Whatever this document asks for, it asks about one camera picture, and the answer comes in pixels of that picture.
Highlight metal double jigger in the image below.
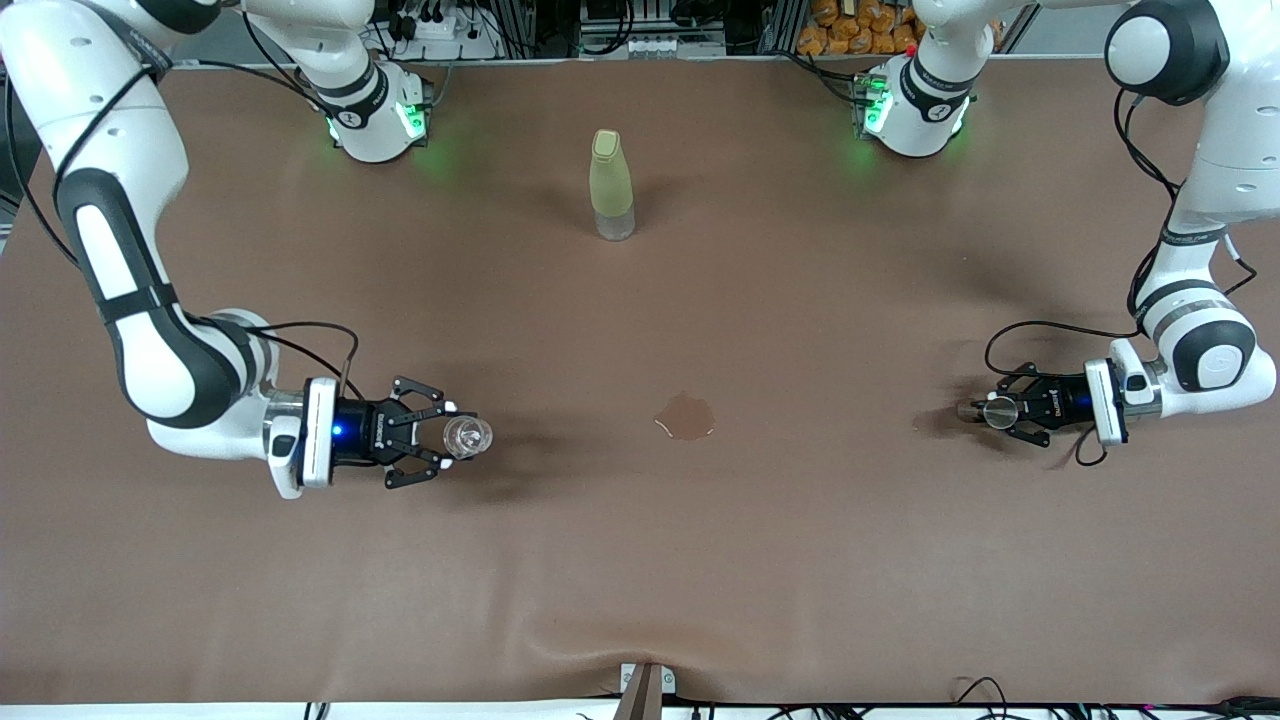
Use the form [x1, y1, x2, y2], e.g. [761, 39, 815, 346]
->
[958, 395, 1019, 429]

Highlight clear glass measuring beaker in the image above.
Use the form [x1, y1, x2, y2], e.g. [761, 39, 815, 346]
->
[440, 415, 494, 461]

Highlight brown table cover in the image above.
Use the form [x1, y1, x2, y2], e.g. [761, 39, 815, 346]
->
[0, 55, 1280, 706]

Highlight brown liquid puddle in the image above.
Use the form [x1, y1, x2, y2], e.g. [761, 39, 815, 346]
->
[654, 391, 717, 442]

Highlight green bottle with clear base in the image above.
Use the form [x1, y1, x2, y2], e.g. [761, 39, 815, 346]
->
[588, 128, 637, 242]

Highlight white power strip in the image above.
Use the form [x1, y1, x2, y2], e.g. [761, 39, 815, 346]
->
[388, 8, 499, 59]

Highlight orange snack bag pile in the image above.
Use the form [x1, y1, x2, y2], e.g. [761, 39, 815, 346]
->
[797, 0, 926, 56]

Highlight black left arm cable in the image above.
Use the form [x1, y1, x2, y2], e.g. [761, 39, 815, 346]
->
[983, 88, 1259, 469]

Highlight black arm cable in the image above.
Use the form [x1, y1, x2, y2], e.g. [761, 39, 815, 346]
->
[5, 0, 363, 401]
[983, 88, 1259, 469]

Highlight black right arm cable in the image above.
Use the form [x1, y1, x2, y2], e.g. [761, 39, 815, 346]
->
[5, 0, 363, 401]

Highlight black cable loop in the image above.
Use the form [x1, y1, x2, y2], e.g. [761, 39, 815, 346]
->
[955, 677, 1011, 720]

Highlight metal table edge bracket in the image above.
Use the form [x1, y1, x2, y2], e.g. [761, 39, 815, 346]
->
[618, 662, 677, 720]

